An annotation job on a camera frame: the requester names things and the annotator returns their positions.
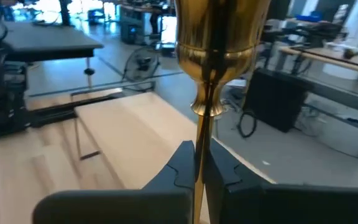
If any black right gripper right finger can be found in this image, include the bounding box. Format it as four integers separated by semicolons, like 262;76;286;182
203;138;358;224

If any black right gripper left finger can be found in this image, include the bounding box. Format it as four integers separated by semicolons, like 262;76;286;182
32;139;196;224

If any gold candle stick holder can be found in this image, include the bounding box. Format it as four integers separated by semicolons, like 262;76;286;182
174;0;272;224

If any large black box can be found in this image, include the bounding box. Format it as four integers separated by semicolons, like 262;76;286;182
243;67;312;133

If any black floor fan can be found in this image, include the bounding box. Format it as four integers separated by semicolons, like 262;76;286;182
122;45;161;91

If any light wooden workbench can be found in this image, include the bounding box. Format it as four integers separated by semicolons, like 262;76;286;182
279;45;358;78

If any black equipment cart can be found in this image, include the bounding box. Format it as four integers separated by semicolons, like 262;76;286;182
119;4;165;45

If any black desk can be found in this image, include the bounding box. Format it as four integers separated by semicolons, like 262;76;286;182
0;20;104;90

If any coiled black cable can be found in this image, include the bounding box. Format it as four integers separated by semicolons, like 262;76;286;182
237;110;259;139

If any black aluminium table frame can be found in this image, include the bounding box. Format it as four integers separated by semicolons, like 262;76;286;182
26;80;157;128

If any grey metal table frame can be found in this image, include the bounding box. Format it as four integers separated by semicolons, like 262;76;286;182
303;77;358;162

